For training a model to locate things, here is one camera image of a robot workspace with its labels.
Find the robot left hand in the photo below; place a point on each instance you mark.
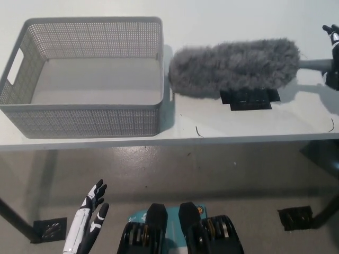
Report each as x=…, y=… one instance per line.
x=79, y=227

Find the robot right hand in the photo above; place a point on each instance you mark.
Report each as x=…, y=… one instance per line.
x=335, y=53

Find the grey fluffy duster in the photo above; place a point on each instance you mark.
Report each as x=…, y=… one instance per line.
x=235, y=66

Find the black tape patch on desk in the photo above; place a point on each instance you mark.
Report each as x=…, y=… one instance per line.
x=249, y=103

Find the black metal table leg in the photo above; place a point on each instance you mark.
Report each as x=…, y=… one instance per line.
x=327, y=214
x=18, y=222

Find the thin dark fibre strand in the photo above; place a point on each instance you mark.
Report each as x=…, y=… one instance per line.
x=331, y=126
x=198, y=132

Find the grey perforated plastic basket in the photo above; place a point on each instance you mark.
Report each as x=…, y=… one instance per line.
x=79, y=121

